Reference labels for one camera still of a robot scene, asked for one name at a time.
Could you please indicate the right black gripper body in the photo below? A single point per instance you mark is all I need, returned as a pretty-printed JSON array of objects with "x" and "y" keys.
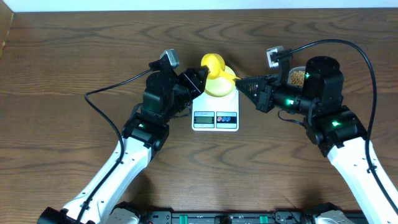
[{"x": 267, "y": 101}]

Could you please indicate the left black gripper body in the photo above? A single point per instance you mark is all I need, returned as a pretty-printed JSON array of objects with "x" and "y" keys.
[{"x": 184, "y": 91}]

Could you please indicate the yellow measuring scoop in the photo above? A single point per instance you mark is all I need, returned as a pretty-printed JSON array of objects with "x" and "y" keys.
[{"x": 217, "y": 68}]

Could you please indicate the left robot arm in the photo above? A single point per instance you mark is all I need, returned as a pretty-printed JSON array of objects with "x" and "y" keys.
[{"x": 143, "y": 135}]

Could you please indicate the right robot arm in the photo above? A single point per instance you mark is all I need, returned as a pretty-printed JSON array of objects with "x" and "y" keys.
[{"x": 333, "y": 127}]

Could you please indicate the pale yellow bowl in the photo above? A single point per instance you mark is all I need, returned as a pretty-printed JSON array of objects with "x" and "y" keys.
[{"x": 218, "y": 87}]

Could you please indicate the white digital kitchen scale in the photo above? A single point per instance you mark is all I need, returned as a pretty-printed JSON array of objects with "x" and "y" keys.
[{"x": 211, "y": 113}]

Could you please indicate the clear plastic container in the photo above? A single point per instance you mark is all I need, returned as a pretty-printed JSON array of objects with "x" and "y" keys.
[{"x": 292, "y": 70}]

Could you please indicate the soybeans in container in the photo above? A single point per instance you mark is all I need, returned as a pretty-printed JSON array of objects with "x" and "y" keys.
[{"x": 297, "y": 78}]

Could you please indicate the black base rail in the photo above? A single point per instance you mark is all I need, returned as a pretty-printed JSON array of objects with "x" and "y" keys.
[{"x": 165, "y": 217}]

